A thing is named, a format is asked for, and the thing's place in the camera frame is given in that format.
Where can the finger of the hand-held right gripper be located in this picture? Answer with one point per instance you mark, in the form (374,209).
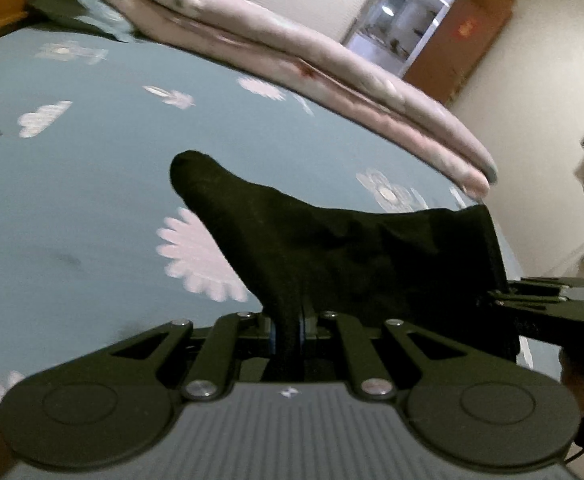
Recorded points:
(542,286)
(532,301)

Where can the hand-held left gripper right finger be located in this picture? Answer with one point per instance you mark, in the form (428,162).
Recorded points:
(302,335)

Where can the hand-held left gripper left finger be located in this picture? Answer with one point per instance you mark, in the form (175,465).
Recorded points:
(273,335)

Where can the black garment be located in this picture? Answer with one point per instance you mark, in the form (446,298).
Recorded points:
(347,260)

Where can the person's right hand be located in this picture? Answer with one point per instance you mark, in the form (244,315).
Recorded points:
(577,375)

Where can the teal floral bed sheet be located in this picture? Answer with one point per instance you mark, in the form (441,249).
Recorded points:
(97,185)

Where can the brown wooden door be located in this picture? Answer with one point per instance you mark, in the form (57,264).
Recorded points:
(462,45)

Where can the folded pink quilt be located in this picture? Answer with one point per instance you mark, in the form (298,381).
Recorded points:
(297,50)

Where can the open doorway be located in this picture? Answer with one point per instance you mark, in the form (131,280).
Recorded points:
(402,15)

